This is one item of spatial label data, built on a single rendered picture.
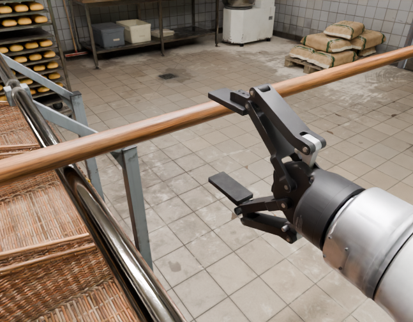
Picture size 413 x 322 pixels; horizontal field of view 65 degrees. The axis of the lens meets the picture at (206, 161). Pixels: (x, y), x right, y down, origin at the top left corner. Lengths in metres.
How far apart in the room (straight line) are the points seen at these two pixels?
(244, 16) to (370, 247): 5.59
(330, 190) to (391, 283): 0.09
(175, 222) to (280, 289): 0.73
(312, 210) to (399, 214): 0.07
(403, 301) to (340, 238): 0.06
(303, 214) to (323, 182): 0.04
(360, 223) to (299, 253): 1.64
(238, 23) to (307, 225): 5.55
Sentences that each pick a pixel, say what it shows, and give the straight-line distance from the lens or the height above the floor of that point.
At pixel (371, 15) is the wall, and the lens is 5.66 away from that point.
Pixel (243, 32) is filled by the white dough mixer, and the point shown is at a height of 0.23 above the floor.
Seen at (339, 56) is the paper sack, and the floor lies 0.27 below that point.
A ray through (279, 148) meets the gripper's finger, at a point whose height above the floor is 1.23.
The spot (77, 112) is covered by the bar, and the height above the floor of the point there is 0.88.
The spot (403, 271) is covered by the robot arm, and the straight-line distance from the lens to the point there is 0.30.
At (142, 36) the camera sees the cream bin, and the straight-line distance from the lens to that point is 5.29.
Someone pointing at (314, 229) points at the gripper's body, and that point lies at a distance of 0.33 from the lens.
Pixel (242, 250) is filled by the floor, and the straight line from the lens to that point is 1.90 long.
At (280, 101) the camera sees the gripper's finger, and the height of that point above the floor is 1.28.
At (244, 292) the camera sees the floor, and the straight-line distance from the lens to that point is 1.73.
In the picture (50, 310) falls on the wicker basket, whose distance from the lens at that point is 1.05.
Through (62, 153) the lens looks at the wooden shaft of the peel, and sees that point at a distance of 0.44.
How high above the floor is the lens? 1.42
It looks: 33 degrees down
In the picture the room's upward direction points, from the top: straight up
